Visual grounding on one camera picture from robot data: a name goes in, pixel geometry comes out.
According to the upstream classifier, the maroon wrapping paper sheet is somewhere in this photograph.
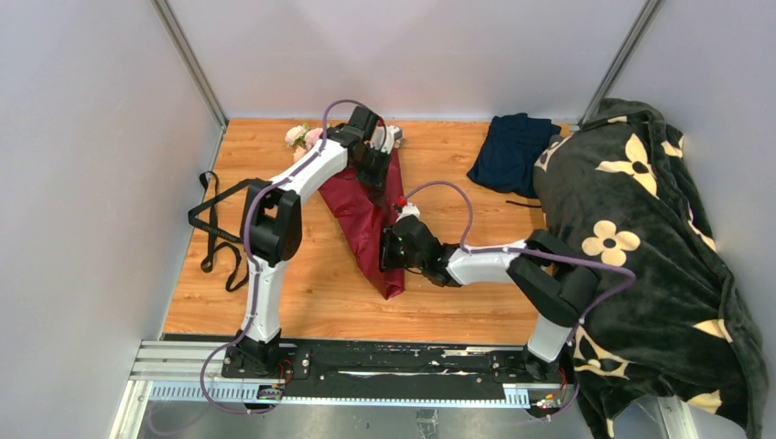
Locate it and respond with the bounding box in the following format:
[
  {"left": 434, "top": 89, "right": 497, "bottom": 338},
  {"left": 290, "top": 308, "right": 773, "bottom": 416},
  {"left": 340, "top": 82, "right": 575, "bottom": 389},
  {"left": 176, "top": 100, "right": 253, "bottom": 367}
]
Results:
[{"left": 318, "top": 151, "right": 404, "bottom": 300}]

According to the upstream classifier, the pink fake flower bunch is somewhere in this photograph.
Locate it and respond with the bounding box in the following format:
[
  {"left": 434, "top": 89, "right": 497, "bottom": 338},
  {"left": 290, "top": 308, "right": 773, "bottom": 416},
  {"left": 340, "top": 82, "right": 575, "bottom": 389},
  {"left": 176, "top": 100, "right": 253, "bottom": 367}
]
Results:
[{"left": 285, "top": 123, "right": 323, "bottom": 162}]

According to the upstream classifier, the black printed ribbon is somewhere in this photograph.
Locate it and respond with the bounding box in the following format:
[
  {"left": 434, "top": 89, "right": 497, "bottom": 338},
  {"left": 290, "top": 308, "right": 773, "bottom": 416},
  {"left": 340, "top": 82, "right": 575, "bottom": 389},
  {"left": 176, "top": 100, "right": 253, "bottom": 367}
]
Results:
[{"left": 187, "top": 170, "right": 249, "bottom": 293}]

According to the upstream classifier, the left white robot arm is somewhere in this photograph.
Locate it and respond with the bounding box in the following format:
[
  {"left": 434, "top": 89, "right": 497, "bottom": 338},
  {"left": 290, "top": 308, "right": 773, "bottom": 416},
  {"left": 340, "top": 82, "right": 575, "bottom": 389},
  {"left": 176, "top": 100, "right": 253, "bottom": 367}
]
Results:
[{"left": 228, "top": 102, "right": 392, "bottom": 378}]

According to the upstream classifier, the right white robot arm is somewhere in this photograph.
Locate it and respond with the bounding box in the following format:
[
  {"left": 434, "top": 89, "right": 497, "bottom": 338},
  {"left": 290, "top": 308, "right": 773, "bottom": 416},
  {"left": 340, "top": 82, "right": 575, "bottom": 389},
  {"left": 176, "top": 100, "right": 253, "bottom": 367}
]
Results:
[{"left": 379, "top": 215, "right": 601, "bottom": 382}]

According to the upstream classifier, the dark blue folded cloth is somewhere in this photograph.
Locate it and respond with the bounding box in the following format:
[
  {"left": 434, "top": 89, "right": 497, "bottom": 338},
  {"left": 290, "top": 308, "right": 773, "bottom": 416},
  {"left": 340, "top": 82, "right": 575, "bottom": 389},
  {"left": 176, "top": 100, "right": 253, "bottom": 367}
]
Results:
[{"left": 467, "top": 112, "right": 561, "bottom": 198}]

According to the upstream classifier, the black floral blanket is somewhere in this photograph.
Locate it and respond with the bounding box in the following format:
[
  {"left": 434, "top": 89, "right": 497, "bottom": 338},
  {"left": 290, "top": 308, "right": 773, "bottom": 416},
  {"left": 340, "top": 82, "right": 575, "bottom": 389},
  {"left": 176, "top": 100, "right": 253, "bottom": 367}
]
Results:
[{"left": 533, "top": 98, "right": 769, "bottom": 438}]

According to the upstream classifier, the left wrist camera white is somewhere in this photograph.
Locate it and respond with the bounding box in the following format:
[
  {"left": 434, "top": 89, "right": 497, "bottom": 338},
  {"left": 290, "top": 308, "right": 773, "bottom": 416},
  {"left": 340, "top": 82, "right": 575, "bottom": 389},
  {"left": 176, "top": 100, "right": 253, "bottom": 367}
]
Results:
[{"left": 372, "top": 124, "right": 404, "bottom": 154}]

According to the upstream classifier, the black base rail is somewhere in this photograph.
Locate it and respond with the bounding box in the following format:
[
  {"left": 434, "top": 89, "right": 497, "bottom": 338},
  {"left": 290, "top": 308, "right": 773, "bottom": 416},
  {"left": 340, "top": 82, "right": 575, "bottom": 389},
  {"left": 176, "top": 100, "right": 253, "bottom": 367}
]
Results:
[{"left": 221, "top": 338, "right": 566, "bottom": 403}]

